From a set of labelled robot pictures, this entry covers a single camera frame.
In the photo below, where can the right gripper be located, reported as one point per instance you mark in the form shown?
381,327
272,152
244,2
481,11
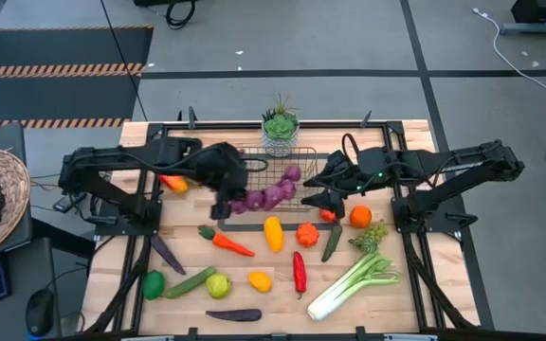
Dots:
341,173

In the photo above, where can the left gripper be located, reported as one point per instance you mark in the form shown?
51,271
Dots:
228,170

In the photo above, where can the red-orange crinkled pepper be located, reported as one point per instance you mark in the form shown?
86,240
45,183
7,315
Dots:
327,217

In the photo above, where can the short green vegetable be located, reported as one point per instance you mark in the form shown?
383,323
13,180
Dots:
194,182

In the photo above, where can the orange carrot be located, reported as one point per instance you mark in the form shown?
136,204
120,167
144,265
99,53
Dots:
228,243

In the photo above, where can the round orange fruit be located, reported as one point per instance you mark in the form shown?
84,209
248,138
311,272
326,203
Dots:
360,217

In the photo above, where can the orange crinkled pepper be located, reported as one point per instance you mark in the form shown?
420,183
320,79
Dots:
307,235

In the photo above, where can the red yellow mango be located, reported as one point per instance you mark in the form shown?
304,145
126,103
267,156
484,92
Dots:
176,184

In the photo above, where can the green grape bunch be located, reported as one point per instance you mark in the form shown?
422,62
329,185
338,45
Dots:
376,233

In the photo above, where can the slim purple eggplant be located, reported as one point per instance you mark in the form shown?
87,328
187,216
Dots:
166,253

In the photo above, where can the yellow-green apple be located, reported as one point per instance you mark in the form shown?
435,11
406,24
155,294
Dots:
218,285

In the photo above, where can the yellow lemon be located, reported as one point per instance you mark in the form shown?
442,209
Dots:
260,281

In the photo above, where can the red chili pepper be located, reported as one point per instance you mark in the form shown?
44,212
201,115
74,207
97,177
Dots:
299,274

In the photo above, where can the long green cucumber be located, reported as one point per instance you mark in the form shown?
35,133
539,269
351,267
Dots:
190,282

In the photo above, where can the green white celery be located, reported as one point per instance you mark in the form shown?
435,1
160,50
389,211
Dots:
334,298

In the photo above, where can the dark green lime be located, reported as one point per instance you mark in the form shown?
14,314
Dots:
153,285

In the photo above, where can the thick purple eggplant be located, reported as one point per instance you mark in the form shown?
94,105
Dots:
234,315

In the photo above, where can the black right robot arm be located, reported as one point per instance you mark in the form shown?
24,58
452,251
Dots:
443,163

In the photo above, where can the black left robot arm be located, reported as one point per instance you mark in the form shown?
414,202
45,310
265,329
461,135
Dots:
112,155

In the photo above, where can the potted green succulent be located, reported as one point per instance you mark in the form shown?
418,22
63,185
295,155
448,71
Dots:
280,127

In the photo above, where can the small black controller box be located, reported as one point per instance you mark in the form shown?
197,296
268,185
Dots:
67,201

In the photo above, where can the woven straw bowl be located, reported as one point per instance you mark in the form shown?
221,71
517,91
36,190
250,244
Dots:
14,189

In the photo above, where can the black computer mouse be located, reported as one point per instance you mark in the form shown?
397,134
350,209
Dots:
40,312

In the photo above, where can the dark grey side desk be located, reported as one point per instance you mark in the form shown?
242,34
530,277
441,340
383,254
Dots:
17,274

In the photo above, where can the black hazard-striped floor mat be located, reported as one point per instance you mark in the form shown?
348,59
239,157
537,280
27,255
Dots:
55,47

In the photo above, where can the grey desk base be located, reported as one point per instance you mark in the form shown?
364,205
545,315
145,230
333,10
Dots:
533,28

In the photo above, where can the black aluminium table frame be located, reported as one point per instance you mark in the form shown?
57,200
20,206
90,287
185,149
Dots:
155,130

